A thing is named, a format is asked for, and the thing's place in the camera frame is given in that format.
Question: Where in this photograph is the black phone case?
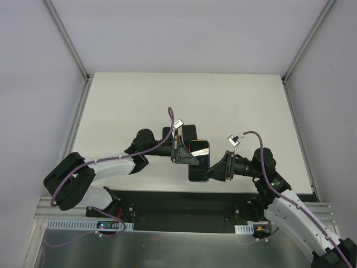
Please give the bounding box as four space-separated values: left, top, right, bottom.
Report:
162 126 175 141
187 139 210 183

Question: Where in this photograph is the blue phone black screen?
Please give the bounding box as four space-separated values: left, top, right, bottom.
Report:
182 125 197 142

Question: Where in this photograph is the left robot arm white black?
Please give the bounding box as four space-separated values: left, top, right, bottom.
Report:
43 127 199 217

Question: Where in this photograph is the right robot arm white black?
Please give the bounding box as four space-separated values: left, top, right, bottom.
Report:
204 147 356 267

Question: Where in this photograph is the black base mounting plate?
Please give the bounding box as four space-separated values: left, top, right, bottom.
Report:
83 188 268 232

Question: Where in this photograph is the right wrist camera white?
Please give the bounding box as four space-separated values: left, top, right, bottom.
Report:
227 135 240 148

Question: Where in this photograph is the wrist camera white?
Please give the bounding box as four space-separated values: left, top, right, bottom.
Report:
173 118 184 130
227 135 240 148

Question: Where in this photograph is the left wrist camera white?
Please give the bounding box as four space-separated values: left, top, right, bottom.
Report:
173 118 184 130

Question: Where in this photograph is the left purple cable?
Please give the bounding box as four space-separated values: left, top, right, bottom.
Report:
44 107 176 248

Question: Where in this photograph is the purple cable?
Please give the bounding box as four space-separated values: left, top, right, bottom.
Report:
242 131 355 268
44 107 176 248

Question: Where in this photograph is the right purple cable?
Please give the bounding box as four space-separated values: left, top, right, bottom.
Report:
242 131 355 268

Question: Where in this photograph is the right white cable duct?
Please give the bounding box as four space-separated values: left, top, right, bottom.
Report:
234 224 254 235

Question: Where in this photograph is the white cable duct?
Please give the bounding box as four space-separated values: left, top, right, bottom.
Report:
47 219 134 232
234 224 254 235

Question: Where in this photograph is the left aluminium frame post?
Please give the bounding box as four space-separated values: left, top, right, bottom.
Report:
41 0 91 82

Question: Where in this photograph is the aluminium frame post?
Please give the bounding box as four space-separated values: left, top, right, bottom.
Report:
282 0 338 85
41 0 91 82

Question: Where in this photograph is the left white cable duct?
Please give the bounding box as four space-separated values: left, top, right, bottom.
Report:
47 219 134 232

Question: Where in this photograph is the right aluminium frame post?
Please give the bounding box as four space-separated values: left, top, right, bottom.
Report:
282 0 338 85

